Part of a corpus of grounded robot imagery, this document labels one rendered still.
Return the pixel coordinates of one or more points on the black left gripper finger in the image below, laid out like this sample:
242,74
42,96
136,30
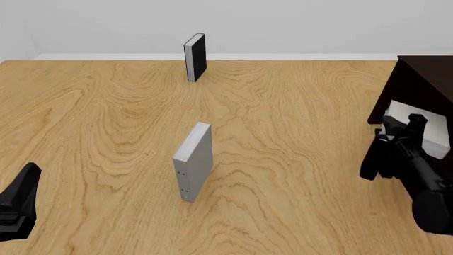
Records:
24,186

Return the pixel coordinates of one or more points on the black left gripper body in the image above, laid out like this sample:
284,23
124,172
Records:
16,225

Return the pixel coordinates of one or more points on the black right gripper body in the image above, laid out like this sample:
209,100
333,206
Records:
403,142

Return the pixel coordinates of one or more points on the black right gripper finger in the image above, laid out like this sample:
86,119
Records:
417,125
392,125

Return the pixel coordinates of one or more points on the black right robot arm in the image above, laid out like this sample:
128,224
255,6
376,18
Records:
430,194

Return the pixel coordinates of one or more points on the dark wooden cabinet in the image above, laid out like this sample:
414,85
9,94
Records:
417,82

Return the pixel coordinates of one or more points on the grey hardcover book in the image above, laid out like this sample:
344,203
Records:
198,162

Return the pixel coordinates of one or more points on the black hardcover book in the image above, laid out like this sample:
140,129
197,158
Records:
199,57

